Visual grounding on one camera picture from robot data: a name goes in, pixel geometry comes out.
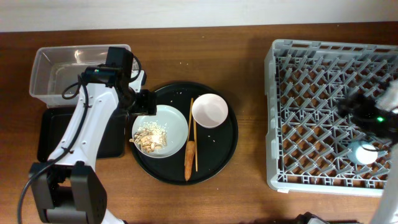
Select orange carrot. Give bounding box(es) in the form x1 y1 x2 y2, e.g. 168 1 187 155
185 141 195 181

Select clear plastic waste bin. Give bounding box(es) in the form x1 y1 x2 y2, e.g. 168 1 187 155
29 44 142 108

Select grey dishwasher rack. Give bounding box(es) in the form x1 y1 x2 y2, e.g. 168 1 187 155
264 39 397 197

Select blue cup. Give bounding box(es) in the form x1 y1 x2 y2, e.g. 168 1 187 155
347 141 378 165

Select black rectangular tray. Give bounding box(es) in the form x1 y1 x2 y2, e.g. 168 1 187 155
37 107 127 162

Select round black serving tray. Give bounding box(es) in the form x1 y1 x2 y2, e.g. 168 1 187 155
129 82 238 185

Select rice and mushroom scraps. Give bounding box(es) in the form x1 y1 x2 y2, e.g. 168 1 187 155
129 121 167 153

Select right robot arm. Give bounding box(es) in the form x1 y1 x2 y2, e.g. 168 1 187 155
337 80 397 223

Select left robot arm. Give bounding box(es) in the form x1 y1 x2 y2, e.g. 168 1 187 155
17 47 157 223

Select grey plate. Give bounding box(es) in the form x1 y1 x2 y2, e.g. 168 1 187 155
131 105 188 159

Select pink bowl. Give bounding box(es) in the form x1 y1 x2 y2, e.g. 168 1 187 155
192 93 229 128

